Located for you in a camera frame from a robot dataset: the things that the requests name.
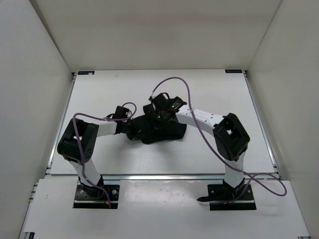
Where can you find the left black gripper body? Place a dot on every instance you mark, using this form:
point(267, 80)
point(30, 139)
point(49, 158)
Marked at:
point(130, 125)

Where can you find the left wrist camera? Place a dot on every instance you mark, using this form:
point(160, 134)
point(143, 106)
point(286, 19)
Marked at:
point(122, 113)

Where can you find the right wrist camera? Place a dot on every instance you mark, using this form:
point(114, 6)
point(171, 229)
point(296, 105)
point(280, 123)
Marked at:
point(160, 99)

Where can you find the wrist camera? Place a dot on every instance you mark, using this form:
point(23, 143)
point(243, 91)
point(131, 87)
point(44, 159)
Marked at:
point(160, 99)
point(122, 113)

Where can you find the aluminium front rail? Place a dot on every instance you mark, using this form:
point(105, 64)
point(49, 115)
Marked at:
point(163, 177)

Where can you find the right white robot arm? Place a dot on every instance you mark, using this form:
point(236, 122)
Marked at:
point(230, 136)

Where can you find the black pleated skirt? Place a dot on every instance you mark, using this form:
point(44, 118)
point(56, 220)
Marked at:
point(159, 131)

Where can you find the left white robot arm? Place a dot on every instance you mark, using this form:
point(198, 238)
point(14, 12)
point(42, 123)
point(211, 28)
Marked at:
point(78, 141)

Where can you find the left table label sticker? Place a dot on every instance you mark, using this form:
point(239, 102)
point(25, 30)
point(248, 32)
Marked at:
point(86, 73)

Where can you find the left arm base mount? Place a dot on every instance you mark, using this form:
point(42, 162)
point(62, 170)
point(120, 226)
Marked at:
point(96, 199)

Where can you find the right table label sticker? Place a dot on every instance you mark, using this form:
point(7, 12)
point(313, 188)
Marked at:
point(233, 71)

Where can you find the table label sticker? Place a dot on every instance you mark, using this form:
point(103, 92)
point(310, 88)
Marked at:
point(233, 71)
point(86, 73)

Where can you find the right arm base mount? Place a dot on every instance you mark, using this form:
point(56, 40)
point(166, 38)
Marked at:
point(221, 199)

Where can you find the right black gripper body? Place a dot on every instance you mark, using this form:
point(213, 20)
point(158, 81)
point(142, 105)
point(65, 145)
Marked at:
point(159, 118)

